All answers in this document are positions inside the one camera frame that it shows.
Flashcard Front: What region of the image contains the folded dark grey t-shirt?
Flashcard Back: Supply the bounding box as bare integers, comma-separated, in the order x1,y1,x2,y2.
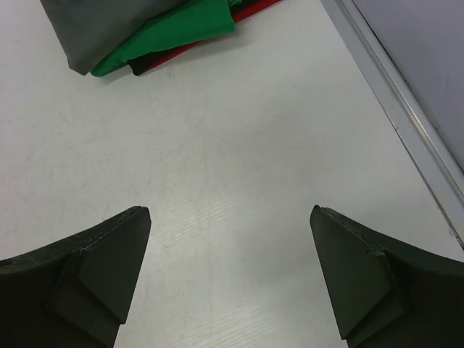
41,1,205,75

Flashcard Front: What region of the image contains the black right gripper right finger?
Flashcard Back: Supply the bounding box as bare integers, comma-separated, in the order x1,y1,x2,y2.
310,206,463,347

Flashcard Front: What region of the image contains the folded green t-shirt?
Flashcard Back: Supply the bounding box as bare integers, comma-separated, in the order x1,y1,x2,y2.
91,0,241,77

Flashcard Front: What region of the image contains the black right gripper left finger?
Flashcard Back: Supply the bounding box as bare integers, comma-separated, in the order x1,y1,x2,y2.
1,206,152,347

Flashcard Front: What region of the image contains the aluminium table edge rail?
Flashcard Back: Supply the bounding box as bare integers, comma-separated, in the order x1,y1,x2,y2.
323,1,463,239

